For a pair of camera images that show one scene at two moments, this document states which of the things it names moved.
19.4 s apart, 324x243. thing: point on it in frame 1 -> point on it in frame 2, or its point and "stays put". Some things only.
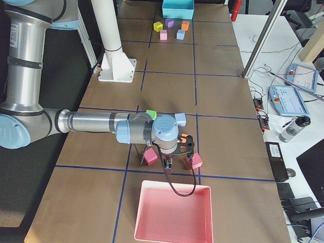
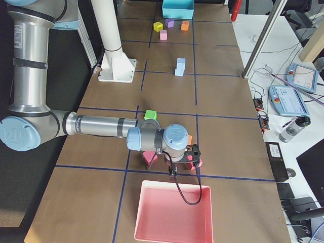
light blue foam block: [180, 119] -> [179, 72]
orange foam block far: [185, 26] stays put
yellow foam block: [158, 26] stays put
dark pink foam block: [150, 156] stays put
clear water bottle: [296, 125] stays put
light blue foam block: [180, 34] -> [180, 63]
